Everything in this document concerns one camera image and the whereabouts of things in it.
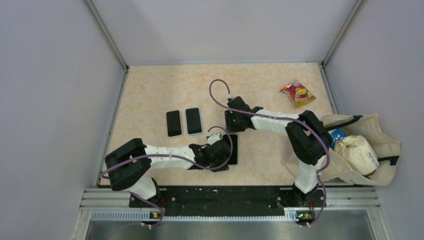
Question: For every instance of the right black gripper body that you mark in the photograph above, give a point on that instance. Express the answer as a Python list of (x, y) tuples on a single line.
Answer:
[(233, 124)]

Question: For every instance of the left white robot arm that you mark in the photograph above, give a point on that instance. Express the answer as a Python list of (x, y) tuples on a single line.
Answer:
[(126, 167)]

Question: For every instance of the white paper wrapped bundle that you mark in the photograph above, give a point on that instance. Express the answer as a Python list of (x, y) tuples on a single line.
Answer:
[(358, 153)]

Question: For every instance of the black phone white edge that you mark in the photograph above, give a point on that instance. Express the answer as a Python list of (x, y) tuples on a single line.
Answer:
[(174, 123)]

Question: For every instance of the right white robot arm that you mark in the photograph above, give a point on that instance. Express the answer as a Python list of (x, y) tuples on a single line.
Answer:
[(309, 138)]

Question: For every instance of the beige tote bag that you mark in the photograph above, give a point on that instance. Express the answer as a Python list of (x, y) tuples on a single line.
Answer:
[(387, 149)]

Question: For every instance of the blue box in bag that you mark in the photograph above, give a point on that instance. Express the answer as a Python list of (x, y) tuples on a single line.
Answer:
[(337, 135)]

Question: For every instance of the colourful snack packet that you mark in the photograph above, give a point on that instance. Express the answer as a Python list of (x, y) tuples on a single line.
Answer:
[(299, 93)]

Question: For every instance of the grey slotted cable duct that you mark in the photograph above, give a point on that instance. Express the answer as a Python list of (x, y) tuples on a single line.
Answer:
[(148, 216)]

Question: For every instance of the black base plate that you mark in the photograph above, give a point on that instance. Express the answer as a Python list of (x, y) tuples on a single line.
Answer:
[(233, 201)]

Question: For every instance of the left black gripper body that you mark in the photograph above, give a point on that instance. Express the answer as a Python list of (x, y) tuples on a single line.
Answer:
[(215, 162)]

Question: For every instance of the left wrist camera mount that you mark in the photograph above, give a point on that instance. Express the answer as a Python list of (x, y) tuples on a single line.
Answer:
[(213, 137)]

